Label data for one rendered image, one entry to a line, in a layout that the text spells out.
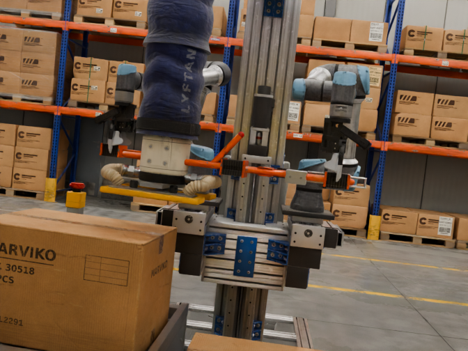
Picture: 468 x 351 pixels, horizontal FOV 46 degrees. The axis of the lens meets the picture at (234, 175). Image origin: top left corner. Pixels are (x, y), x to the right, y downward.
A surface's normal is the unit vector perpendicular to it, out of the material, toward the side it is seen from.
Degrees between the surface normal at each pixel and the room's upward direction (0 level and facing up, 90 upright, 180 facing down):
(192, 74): 70
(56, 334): 90
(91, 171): 90
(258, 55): 90
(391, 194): 90
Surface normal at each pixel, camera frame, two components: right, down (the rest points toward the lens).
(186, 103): 0.69, -0.15
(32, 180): -0.04, 0.07
